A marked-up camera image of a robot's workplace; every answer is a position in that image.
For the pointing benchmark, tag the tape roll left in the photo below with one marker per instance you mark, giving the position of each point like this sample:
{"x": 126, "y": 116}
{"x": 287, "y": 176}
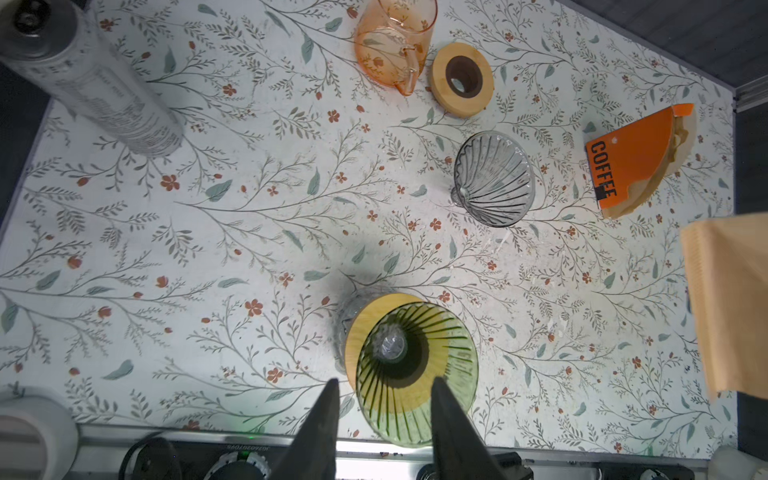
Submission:
{"x": 38, "y": 435}

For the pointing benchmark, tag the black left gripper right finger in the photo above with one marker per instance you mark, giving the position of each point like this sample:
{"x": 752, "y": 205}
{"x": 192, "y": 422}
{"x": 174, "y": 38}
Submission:
{"x": 457, "y": 449}

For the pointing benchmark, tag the clear glass bottle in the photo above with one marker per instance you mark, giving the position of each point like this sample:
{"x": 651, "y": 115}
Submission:
{"x": 54, "y": 45}

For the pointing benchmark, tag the orange coffee filter holder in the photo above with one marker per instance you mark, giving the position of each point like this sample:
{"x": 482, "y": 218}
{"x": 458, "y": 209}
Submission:
{"x": 627, "y": 165}

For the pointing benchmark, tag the grey glass pitcher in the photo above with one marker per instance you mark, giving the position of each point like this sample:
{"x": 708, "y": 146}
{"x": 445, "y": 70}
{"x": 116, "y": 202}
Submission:
{"x": 347, "y": 312}

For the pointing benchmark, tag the orange glass pitcher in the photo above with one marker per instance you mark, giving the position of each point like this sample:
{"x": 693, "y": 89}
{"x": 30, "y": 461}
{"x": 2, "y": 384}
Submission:
{"x": 392, "y": 40}

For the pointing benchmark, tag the wooden ring holder near pitcher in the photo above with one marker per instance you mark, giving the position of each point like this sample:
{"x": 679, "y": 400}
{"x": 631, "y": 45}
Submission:
{"x": 461, "y": 80}

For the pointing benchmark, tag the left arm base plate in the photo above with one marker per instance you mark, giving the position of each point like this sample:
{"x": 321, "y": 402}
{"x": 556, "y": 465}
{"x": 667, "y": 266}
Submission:
{"x": 156, "y": 457}

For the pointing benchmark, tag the green glass dripper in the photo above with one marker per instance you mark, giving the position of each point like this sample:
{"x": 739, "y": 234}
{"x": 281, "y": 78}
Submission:
{"x": 406, "y": 351}

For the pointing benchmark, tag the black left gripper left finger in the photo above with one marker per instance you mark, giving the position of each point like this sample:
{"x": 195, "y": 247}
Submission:
{"x": 312, "y": 453}

